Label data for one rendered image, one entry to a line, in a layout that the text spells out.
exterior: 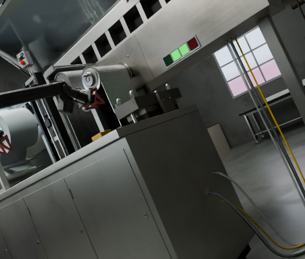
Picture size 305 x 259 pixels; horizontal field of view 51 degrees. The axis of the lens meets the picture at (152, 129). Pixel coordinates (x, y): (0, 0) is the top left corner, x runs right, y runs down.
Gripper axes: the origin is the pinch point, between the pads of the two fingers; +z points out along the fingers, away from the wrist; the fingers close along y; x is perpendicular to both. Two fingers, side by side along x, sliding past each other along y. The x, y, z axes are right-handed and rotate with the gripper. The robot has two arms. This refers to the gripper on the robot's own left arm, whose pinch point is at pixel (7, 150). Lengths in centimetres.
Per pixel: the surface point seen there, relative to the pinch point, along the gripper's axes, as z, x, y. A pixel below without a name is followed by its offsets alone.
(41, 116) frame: 2.3, -37.5, 6.9
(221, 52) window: 220, -610, 67
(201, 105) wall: 299, -567, 167
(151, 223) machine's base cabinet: 55, 19, -57
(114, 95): 16, -42, -41
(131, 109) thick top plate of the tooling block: 22, -27, -55
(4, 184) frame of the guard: 24, -22, 64
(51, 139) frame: 15.1, -29.2, 5.3
